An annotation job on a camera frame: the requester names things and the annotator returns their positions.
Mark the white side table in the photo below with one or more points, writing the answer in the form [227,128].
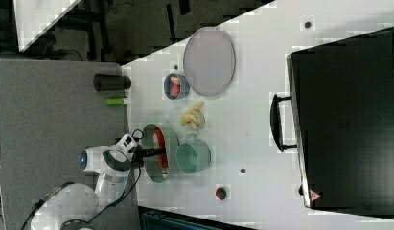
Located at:
[33,18]

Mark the black toaster oven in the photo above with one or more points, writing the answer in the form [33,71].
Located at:
[342,102]

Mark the green marker pen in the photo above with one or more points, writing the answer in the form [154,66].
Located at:
[116,101]

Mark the dark blue crate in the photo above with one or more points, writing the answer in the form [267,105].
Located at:
[153,219]

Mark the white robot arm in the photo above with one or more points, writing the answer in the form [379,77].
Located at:
[73,205]

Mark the black cylinder post upper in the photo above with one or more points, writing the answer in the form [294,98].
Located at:
[105,82]

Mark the red ketchup bottle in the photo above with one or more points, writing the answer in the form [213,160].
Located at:
[159,143]

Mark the orange toy bread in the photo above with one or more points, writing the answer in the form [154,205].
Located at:
[175,80]

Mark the red toy strawberry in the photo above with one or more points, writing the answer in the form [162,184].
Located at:
[175,91]

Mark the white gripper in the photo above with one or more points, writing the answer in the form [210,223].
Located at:
[131,147]

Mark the small blue bowl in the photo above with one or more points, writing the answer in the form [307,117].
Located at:
[184,87]

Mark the grey round plate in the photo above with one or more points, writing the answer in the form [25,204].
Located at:
[209,61]

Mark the teal mug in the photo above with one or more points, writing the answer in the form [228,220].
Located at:
[193,155]

